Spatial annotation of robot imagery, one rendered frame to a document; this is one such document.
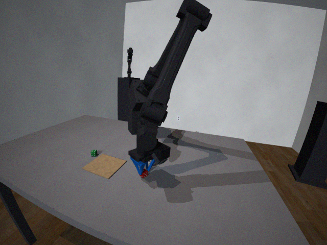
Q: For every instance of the green die with white pips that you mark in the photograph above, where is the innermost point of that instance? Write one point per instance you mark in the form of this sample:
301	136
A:
94	153

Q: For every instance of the tan mat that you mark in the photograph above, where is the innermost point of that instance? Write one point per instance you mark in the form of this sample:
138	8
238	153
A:
104	166

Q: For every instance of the red die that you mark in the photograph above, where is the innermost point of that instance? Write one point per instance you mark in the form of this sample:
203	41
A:
144	174

